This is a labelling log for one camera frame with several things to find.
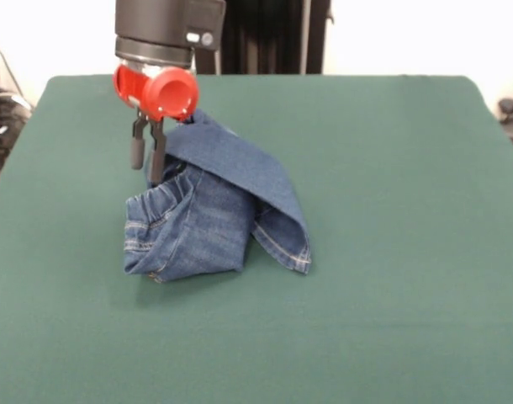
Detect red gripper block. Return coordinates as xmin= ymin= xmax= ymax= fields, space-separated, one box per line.
xmin=112 ymin=64 xmax=200 ymax=183

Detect blue denim jeans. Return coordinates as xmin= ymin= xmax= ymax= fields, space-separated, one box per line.
xmin=122 ymin=108 xmax=312 ymax=284

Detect dark green table cloth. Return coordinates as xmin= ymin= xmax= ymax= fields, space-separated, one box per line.
xmin=0 ymin=74 xmax=513 ymax=404

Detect thin grey cable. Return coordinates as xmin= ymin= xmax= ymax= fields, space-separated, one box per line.
xmin=0 ymin=34 xmax=33 ymax=113

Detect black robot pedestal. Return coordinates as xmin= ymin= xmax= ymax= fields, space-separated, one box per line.
xmin=195 ymin=0 xmax=336 ymax=76

